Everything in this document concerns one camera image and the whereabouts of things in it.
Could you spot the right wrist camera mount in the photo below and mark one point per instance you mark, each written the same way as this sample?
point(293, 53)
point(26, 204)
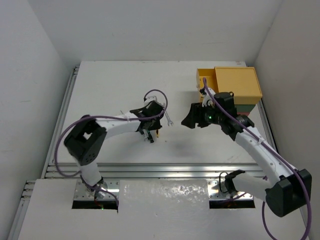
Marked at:
point(207, 96)

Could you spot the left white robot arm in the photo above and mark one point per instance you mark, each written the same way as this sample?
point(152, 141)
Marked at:
point(85, 140)

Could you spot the green drawer box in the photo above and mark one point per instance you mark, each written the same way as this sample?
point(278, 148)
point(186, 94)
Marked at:
point(244, 109)

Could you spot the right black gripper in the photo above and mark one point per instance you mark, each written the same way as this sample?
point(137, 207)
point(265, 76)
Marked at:
point(195, 116)

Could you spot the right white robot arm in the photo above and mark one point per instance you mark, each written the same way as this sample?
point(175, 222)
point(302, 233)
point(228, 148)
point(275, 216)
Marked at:
point(286, 188)

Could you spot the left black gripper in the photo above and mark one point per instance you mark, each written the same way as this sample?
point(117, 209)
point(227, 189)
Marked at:
point(149, 126)

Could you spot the silver wrench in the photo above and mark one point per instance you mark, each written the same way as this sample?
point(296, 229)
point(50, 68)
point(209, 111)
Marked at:
point(169, 121)
point(145, 135)

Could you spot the thick green black screwdriver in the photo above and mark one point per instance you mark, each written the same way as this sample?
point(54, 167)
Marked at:
point(150, 137)

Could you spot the red bottom drawer box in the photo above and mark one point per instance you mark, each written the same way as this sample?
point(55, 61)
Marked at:
point(243, 113)

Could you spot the left aluminium side rail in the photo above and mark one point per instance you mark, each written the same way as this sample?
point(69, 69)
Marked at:
point(60, 120)

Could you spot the yellow top drawer box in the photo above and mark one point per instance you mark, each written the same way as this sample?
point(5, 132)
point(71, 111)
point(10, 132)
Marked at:
point(242, 81)

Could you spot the aluminium front rail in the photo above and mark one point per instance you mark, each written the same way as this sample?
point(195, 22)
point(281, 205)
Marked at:
point(175, 171)

